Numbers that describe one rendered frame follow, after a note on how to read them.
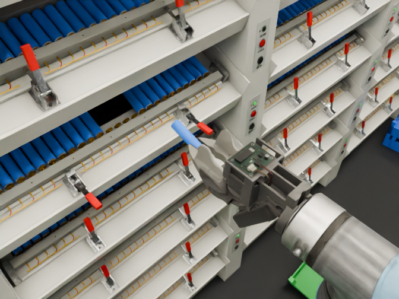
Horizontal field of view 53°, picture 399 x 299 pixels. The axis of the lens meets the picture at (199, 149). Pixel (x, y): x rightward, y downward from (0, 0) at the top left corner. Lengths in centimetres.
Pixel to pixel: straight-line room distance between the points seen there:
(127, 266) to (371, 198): 131
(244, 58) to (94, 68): 36
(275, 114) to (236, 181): 63
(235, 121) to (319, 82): 42
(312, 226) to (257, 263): 122
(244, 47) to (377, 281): 54
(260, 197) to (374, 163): 167
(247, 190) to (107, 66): 30
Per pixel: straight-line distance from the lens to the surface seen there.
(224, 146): 66
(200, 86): 89
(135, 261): 112
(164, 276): 132
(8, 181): 76
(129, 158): 80
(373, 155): 228
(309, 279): 173
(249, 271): 173
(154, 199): 98
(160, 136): 83
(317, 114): 154
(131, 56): 69
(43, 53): 66
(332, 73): 141
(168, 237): 115
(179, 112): 85
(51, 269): 92
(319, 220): 54
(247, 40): 87
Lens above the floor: 153
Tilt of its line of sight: 46 degrees down
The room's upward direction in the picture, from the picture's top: straight up
